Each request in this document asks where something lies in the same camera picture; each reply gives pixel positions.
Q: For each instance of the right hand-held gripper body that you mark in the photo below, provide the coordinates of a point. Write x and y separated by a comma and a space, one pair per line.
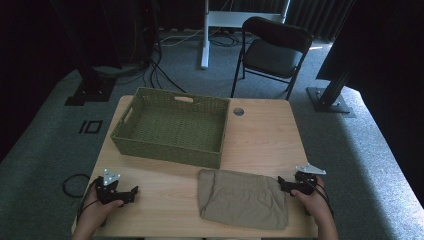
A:
305, 185

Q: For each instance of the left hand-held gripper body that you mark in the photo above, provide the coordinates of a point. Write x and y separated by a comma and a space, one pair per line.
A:
108, 193

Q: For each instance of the beige shorts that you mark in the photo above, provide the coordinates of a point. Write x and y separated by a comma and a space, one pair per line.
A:
243, 200

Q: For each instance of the green woven basket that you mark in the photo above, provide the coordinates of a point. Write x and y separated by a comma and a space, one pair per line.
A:
176, 126

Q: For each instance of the person's right hand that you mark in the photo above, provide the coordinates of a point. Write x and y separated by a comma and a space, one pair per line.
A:
311, 203

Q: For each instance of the person's left hand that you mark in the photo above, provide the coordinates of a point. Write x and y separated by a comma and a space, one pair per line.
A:
95, 215

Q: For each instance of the light wooden table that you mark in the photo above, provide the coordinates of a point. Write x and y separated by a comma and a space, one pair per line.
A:
263, 140

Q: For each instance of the black folding chair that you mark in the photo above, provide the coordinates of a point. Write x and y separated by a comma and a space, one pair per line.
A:
273, 55

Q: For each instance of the dark equipment cabinet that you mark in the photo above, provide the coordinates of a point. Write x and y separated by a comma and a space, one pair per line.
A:
133, 30

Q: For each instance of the dark curtain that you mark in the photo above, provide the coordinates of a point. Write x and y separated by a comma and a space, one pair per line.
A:
316, 16

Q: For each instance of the black stand with base plate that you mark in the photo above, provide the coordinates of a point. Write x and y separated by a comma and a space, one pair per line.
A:
330, 100
91, 90

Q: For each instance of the white desk frame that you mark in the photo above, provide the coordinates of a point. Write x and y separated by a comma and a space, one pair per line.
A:
233, 19

